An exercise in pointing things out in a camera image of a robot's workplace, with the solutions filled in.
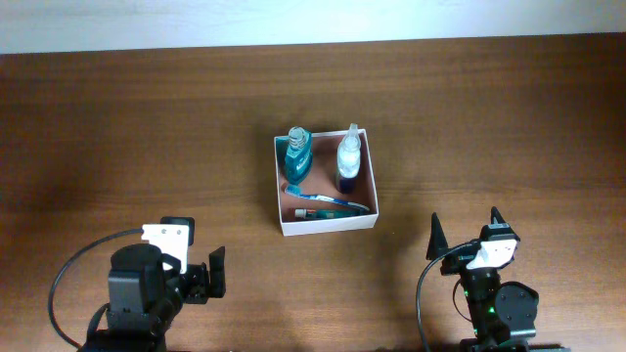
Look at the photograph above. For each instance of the blue white toothbrush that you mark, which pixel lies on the blue white toothbrush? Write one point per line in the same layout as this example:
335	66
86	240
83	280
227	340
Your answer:
295	191

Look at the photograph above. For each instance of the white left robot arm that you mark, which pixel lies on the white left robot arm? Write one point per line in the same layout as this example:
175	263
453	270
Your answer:
149	283

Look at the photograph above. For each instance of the white cardboard box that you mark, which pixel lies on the white cardboard box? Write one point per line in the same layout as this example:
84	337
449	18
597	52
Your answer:
321	180

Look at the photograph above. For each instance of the clear spray bottle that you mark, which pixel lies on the clear spray bottle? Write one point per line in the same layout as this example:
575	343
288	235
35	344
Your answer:
348	160

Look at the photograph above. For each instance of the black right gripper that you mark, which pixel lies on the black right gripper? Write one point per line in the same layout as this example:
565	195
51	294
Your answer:
438	244

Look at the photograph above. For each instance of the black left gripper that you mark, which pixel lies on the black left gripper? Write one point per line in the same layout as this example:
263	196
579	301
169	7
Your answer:
199	275

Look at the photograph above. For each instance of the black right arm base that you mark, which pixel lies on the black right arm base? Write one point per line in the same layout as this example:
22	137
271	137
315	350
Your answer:
472	345

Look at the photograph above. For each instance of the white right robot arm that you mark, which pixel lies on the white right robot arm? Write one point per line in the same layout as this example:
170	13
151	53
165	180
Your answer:
502	315

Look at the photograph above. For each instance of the teal mouthwash bottle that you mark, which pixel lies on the teal mouthwash bottle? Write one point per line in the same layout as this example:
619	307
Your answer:
298	159

